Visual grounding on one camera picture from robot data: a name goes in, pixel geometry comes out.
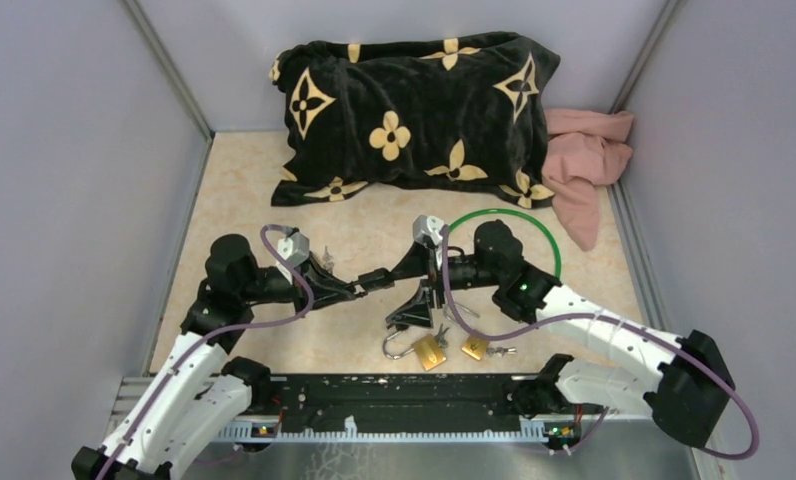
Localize black floral plush blanket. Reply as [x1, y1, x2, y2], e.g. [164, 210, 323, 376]
[269, 31, 560, 209]

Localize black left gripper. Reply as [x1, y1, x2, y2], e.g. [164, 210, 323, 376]
[238, 250, 357, 318]

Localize keys of left padlock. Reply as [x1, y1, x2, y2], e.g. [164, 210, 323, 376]
[434, 325, 450, 350]

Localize open brass padlock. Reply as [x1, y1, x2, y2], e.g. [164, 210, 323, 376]
[381, 331, 447, 371]
[443, 303, 490, 361]

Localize keys of right padlock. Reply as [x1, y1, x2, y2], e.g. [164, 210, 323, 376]
[486, 346, 517, 357]

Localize pink cloth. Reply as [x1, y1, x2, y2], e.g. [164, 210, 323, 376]
[542, 109, 635, 251]

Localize green cable lock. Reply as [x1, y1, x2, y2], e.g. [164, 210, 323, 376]
[448, 207, 564, 280]

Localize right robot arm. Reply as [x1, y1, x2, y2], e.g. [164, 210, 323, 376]
[385, 216, 735, 449]

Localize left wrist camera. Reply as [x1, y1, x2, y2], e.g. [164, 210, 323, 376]
[276, 231, 310, 268]

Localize keys of padlock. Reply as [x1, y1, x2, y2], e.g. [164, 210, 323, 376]
[434, 325, 450, 350]
[486, 346, 517, 357]

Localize black u-lock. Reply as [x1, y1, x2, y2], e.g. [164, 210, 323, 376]
[355, 267, 395, 293]

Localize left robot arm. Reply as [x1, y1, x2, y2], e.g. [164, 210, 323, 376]
[71, 225, 360, 479]

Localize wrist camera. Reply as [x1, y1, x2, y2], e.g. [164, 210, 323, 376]
[276, 231, 310, 268]
[412, 215, 445, 249]

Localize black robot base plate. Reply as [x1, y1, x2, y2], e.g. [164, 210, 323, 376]
[222, 356, 605, 445]

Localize open brass padlock left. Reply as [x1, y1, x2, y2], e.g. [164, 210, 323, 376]
[381, 331, 447, 371]

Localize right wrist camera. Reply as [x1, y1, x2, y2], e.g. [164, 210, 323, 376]
[412, 215, 445, 249]

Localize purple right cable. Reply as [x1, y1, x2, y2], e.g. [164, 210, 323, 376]
[439, 225, 762, 462]

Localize open brass padlock right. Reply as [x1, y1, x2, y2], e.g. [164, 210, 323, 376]
[443, 303, 490, 361]

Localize silver padlock keys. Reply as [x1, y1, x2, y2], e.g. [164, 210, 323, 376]
[320, 247, 334, 273]

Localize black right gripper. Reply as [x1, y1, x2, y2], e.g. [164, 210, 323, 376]
[386, 239, 501, 328]

